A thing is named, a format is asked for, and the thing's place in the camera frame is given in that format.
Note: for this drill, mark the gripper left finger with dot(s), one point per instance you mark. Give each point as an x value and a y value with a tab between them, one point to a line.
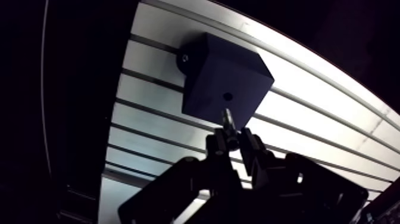
175	190

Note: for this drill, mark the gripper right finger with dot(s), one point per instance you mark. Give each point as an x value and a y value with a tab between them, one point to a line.
300	184

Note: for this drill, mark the steel bolt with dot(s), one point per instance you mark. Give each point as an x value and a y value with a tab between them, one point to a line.
229	129

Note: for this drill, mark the dark blue-grey block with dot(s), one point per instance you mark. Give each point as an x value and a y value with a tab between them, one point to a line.
225	81

